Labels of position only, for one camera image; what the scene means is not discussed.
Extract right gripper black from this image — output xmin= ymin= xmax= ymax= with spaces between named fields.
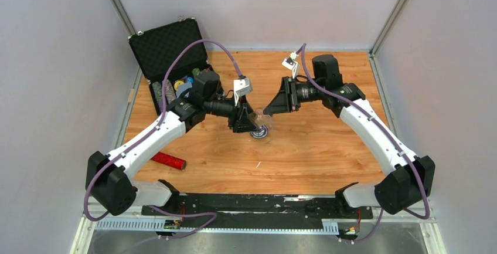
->
xmin=263 ymin=76 xmax=324 ymax=116

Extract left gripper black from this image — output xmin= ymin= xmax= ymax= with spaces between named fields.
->
xmin=204 ymin=91 xmax=260 ymax=134

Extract clear pill bottle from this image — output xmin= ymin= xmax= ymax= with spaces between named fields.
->
xmin=250 ymin=109 xmax=273 ymax=128

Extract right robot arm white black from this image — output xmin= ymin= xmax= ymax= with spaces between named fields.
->
xmin=263 ymin=52 xmax=435 ymax=219

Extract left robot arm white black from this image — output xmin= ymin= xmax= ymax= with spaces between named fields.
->
xmin=86 ymin=70 xmax=260 ymax=216

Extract pink green chip stack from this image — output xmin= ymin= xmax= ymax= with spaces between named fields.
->
xmin=192 ymin=68 xmax=202 ymax=79

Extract blue playing card deck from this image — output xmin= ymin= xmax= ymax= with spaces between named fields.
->
xmin=176 ymin=82 xmax=192 ymax=98

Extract yellow dealer button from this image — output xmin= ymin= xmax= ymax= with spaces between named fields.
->
xmin=173 ymin=80 xmax=185 ymax=91

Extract purple chip stack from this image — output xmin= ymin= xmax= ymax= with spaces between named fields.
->
xmin=162 ymin=79 xmax=176 ymax=104

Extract red glitter tube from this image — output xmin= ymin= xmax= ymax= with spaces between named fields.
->
xmin=151 ymin=152 xmax=187 ymax=170

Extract black poker chip case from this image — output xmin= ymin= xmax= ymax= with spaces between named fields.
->
xmin=128 ymin=18 xmax=213 ymax=115

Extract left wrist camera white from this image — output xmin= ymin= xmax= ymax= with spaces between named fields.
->
xmin=233 ymin=77 xmax=253 ymax=106

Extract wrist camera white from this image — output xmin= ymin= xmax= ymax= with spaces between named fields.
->
xmin=233 ymin=77 xmax=253 ymax=106
xmin=281 ymin=52 xmax=300 ymax=79

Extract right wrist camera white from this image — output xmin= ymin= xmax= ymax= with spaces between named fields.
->
xmin=281 ymin=52 xmax=300 ymax=79

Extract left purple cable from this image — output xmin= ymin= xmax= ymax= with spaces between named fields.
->
xmin=84 ymin=38 xmax=246 ymax=241

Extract purple cable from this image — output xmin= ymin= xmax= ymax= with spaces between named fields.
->
xmin=84 ymin=38 xmax=246 ymax=241
xmin=295 ymin=43 xmax=431 ymax=244

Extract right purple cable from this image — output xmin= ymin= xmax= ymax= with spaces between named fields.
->
xmin=295 ymin=43 xmax=431 ymax=244

